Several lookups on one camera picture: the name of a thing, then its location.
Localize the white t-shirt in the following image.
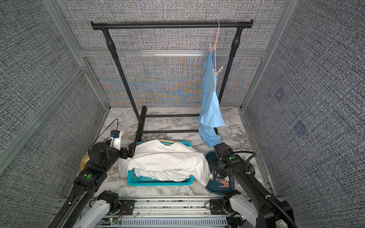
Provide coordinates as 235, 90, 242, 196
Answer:
118, 140, 213, 186

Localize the yellow wooden hanger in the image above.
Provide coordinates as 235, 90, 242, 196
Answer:
159, 140, 176, 145

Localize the light blue t-shirt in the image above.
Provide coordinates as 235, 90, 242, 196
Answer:
198, 51, 225, 147

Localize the beige clothespin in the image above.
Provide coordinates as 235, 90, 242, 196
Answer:
213, 66, 223, 77

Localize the pink clothes hanger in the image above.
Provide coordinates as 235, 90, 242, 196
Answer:
213, 21, 221, 71

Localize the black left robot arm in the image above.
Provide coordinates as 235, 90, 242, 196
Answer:
49, 140, 137, 228

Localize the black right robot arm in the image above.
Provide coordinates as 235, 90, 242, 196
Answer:
210, 143, 297, 228

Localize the pile of pastel clothespins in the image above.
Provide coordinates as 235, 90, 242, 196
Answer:
212, 171, 230, 188

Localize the dark teal clothespin tray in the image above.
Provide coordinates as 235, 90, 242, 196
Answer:
205, 166, 235, 195

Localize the teal plastic basket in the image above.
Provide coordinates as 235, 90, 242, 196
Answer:
127, 141, 194, 187

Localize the yellow bamboo steamer basket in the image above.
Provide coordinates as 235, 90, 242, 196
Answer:
80, 154, 90, 170

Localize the black clothes rack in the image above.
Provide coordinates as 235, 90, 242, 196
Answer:
91, 20, 254, 142

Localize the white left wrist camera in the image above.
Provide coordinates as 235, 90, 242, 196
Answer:
110, 130, 123, 150

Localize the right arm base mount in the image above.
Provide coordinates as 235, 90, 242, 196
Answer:
204, 199, 228, 215

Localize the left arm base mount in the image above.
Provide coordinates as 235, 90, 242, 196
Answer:
107, 199, 135, 216

